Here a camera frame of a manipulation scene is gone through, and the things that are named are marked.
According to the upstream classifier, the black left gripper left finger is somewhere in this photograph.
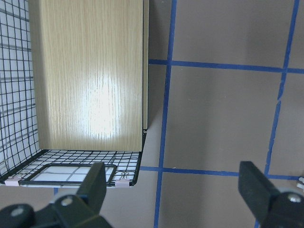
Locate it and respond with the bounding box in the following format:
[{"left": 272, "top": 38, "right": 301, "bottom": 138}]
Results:
[{"left": 53, "top": 162, "right": 107, "bottom": 218}]

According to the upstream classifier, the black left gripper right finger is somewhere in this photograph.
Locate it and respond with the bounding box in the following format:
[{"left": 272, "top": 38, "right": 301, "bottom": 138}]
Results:
[{"left": 238, "top": 161, "right": 280, "bottom": 217}]

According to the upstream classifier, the pink binder clip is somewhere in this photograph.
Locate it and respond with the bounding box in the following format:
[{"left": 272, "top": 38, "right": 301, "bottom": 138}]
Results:
[
  {"left": 115, "top": 172, "right": 130, "bottom": 188},
  {"left": 4, "top": 175, "right": 22, "bottom": 187}
]

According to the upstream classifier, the pink binder clip left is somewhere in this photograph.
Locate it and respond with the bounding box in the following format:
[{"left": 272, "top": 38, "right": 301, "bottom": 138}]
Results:
[{"left": 4, "top": 175, "right": 22, "bottom": 187}]

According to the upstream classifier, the wire basket with wooden panels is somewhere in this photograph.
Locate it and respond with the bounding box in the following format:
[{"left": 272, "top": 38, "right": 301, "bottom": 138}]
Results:
[{"left": 0, "top": 0, "right": 149, "bottom": 187}]

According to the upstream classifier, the pink binder clip right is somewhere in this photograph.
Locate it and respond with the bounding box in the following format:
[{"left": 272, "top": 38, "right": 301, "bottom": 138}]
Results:
[{"left": 115, "top": 172, "right": 130, "bottom": 188}]

